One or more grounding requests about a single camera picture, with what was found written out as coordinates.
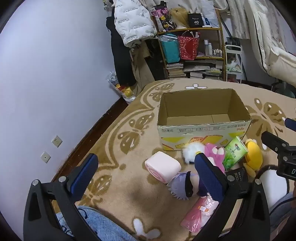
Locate pink swirl roll plush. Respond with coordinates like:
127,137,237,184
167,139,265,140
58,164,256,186
144,151,182,184

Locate white blue plastic bag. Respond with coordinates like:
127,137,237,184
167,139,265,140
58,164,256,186
200,5,220,28

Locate black box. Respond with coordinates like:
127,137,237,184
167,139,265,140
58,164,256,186
188,13,205,28

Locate teal bag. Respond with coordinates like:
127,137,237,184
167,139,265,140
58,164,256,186
159,34,181,63

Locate white puffer jacket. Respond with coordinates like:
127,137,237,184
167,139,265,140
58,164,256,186
114,0,158,48

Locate wooden shelf unit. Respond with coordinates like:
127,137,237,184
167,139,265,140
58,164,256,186
156,9,226,81

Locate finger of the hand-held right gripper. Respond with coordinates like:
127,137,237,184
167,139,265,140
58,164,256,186
284,118,296,131
261,131,290,152

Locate black hanging garment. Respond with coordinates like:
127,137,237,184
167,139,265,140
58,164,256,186
146,39,167,81

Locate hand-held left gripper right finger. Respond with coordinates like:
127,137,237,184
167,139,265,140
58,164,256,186
194,153,271,241

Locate cardboard box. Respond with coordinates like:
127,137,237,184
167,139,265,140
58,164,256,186
157,88,252,151

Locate black purple printed bag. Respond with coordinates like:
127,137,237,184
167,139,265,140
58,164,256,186
151,6,176,32

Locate blonde wig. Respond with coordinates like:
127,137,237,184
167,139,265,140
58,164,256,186
170,7,190,29

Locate beige hanging coat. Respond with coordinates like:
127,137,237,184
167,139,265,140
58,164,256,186
129,42,155,95

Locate pink bear plush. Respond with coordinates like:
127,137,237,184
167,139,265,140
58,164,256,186
203,143,226,173

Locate pink plastic packet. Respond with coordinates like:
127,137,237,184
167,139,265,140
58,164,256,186
180,193,220,233

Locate green tissue packet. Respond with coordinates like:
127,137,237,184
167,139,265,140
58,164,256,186
222,136,249,171

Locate pile of magazines and papers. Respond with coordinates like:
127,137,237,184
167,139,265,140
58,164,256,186
184,60,223,80

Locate white hanging cloth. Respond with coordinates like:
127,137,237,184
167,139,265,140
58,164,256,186
213,0,252,40

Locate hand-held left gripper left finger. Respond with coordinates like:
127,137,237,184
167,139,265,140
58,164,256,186
23,153,100,241

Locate white metal cart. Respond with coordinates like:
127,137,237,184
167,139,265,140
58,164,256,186
224,44,243,84

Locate stack of books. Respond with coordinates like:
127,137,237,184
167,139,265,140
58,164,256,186
165,62,185,80

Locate white fluffy plush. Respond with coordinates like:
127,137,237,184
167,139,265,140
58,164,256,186
181,142,205,165

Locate black hanging coat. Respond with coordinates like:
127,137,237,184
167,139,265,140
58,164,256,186
106,16,137,86

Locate black and white plush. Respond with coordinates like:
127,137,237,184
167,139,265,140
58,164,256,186
255,164,289,209

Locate yellow duck plush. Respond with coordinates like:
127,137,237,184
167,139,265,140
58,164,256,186
243,138,263,175

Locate beige butterfly pattern blanket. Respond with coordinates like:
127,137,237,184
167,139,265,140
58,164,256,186
51,79,296,241

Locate plastic bag of snacks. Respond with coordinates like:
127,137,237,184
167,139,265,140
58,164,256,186
107,71,137,103

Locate person's left leg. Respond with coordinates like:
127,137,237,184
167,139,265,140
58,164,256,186
55,205,139,241

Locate white quilted bedding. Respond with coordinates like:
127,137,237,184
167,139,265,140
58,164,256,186
247,0,296,81

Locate lavender haired plush doll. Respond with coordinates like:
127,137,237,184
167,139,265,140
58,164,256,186
167,171,208,201

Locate red gift bag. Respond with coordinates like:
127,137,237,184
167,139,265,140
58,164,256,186
178,31,200,61

